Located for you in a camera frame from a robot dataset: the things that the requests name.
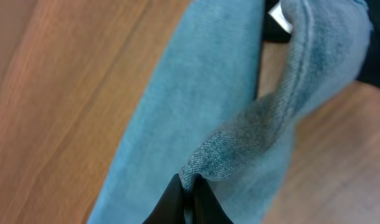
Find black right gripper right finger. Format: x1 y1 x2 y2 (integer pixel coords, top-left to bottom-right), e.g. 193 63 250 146
192 175 233 224

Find black garment right side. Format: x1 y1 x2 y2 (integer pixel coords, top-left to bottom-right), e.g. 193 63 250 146
262 0 380 88

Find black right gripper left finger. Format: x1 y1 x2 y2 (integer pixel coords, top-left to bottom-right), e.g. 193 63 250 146
143 174 185 224

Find blue denim jeans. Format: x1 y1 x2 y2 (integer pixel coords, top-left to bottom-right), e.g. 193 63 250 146
89 0 371 223

